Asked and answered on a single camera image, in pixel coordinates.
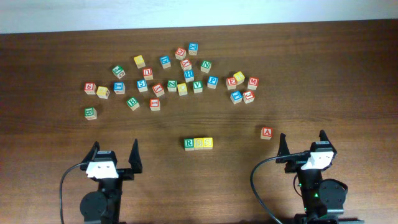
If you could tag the green Z block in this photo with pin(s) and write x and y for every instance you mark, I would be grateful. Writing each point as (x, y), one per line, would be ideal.
(172, 85)

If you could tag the blue X block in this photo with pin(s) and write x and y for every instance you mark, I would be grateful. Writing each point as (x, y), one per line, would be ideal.
(193, 48)

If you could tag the red A block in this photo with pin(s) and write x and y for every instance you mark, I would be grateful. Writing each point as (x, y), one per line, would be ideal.
(266, 133)

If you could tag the blue 5 block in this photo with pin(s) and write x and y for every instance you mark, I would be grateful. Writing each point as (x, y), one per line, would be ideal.
(142, 85)

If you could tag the blue P block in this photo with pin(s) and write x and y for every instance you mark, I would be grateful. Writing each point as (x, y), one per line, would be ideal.
(212, 82)

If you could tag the yellow block top left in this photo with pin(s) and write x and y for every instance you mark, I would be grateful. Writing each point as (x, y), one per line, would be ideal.
(139, 61)

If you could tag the red C block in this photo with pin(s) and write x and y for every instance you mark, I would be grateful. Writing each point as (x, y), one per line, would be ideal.
(180, 53)

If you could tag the red 6 block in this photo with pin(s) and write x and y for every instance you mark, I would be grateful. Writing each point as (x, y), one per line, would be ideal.
(90, 88)

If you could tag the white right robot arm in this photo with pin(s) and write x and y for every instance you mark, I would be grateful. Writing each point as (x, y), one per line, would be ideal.
(322, 199)

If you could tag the red X block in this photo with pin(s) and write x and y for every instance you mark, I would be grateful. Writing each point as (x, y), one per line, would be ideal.
(186, 64)

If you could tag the blue H block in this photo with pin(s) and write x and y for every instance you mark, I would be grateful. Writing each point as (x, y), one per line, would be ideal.
(189, 76)

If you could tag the red 3 block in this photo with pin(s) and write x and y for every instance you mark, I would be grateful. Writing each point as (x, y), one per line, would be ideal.
(248, 96)

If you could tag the yellow block far left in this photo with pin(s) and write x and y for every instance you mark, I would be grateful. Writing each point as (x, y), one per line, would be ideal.
(102, 92)

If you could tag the red M block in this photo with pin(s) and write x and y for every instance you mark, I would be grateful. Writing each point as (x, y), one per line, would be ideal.
(253, 83)

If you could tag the yellow S block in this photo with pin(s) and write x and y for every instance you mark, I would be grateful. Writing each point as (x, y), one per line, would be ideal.
(207, 143)
(198, 143)

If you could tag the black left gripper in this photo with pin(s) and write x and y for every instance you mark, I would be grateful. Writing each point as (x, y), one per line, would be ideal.
(125, 173)

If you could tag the red U block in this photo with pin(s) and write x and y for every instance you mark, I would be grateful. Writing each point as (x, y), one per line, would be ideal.
(147, 73)

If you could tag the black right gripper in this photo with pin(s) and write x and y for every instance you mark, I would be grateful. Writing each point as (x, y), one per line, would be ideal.
(293, 162)

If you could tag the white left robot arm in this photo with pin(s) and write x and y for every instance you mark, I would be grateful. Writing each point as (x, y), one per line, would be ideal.
(103, 205)

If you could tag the yellow block near E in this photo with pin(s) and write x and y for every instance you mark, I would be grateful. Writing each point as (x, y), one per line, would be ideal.
(239, 76)

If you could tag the green N block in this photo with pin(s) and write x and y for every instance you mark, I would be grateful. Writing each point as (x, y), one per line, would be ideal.
(205, 66)

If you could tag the green B block far left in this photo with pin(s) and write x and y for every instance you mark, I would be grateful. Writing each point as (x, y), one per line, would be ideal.
(90, 113)

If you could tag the green J block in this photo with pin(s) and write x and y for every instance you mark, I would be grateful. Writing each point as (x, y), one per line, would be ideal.
(118, 71)

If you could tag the red I block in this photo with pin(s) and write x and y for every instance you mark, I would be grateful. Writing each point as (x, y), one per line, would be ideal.
(154, 104)

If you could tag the green V block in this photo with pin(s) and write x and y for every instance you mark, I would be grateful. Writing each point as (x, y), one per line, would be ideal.
(197, 86)

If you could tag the blue D block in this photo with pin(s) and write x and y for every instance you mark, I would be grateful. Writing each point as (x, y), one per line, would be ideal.
(165, 62)

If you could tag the red E block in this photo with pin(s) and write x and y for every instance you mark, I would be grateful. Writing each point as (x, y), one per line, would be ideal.
(231, 83)

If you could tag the green b block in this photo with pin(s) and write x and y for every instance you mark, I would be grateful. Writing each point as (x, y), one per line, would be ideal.
(90, 113)
(132, 103)

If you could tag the yellow block centre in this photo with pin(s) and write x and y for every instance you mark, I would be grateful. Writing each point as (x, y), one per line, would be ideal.
(182, 89)

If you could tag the blue T block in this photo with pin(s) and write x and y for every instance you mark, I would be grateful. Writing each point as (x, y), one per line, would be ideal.
(236, 97)

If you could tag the green R block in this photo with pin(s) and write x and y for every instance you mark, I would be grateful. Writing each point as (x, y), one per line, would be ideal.
(189, 144)

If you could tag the red Y block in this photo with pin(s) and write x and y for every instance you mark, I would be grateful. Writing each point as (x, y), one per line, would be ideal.
(158, 90)

